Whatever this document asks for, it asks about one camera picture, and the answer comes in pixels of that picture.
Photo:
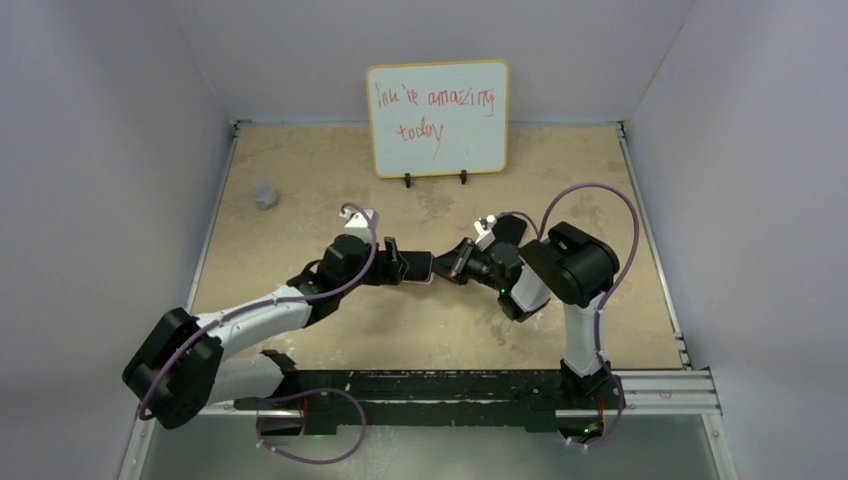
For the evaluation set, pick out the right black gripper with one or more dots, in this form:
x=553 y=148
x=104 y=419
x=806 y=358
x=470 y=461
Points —
x=451 y=263

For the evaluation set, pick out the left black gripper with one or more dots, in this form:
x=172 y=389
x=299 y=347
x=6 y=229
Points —
x=386 y=272

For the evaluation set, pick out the black phone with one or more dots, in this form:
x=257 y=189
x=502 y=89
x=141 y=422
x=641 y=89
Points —
x=509 y=229

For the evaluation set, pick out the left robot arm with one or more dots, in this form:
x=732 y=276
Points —
x=174 y=371

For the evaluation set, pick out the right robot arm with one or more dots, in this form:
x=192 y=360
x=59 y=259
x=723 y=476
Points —
x=569 y=265

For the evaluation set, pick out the black whiteboard stand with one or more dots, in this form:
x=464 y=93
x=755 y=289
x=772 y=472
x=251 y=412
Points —
x=462 y=176

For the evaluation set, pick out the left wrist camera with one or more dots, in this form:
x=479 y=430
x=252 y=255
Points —
x=357 y=223

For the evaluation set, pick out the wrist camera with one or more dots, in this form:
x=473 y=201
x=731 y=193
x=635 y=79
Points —
x=357 y=223
x=484 y=227

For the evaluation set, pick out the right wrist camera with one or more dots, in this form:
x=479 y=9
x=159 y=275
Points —
x=484 y=227

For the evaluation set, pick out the white board with yellow frame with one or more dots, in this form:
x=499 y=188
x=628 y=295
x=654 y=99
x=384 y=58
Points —
x=439 y=118

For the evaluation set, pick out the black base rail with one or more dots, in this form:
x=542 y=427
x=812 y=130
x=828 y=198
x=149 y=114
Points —
x=536 y=400

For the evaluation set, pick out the aluminium frame rail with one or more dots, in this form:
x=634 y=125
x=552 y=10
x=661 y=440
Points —
x=670 y=429

